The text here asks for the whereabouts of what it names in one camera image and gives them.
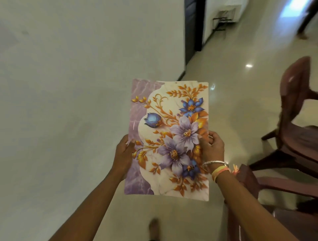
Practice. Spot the person's left hand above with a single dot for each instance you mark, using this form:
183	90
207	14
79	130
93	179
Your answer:
123	155

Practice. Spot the person's right hand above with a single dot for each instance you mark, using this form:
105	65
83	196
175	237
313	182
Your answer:
213	151

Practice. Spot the person's right thumb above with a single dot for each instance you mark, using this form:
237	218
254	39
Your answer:
201	142

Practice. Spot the person's left thumb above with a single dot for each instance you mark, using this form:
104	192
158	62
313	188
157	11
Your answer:
131	145

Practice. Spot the floral printed sheet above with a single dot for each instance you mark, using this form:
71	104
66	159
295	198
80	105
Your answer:
171	139

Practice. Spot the person's left forearm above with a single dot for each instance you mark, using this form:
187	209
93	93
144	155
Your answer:
87	211

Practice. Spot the person's right forearm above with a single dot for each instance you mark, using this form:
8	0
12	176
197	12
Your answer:
248	211

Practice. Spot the silver bangle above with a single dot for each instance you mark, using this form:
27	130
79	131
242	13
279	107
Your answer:
215	162

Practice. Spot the orange thread wristband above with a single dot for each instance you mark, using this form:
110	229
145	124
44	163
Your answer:
219	171

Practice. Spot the person's foot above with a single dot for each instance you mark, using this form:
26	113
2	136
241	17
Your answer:
154	229

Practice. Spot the maroon plastic chair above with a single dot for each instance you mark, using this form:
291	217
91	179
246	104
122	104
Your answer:
295	119
270	206

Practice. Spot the dark door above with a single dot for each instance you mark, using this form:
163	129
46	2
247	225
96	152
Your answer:
193	27

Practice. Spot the white table with black legs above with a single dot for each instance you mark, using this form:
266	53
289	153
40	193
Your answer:
227	15

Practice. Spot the dark wooden furniture leg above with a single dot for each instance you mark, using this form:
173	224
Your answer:
306	19

